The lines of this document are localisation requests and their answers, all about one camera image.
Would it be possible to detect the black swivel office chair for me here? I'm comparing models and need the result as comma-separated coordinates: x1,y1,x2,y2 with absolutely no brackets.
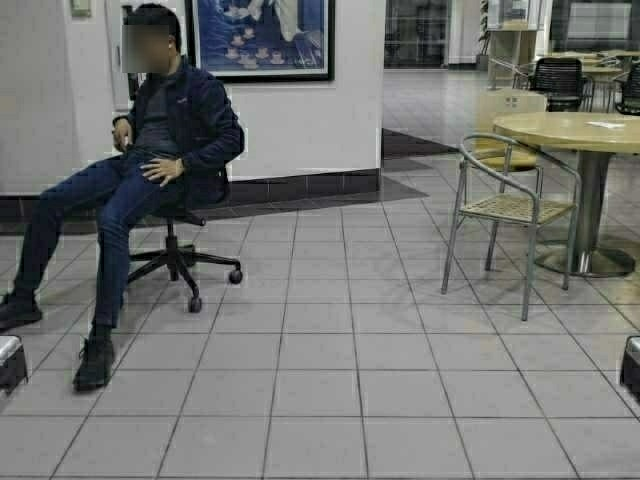
124,124,247,314

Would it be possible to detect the seated man in dark jacket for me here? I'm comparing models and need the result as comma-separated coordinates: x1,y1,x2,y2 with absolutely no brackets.
1,3,245,391

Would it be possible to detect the metal wicker armchair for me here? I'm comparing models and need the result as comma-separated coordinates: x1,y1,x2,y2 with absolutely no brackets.
441,133,582,322

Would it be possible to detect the blue framed poster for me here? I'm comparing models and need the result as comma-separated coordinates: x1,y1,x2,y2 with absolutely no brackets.
185,0,335,83

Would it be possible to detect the black mesh chair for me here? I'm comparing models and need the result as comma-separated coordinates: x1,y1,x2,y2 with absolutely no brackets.
528,57,590,112

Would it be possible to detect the round beige pedestal table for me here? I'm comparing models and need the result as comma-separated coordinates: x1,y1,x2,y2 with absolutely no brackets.
493,112,639,278

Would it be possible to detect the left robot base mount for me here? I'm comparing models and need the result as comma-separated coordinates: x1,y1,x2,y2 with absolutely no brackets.
0,335,29,395

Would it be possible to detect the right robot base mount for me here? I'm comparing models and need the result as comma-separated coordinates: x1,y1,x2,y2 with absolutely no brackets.
619,335,640,400

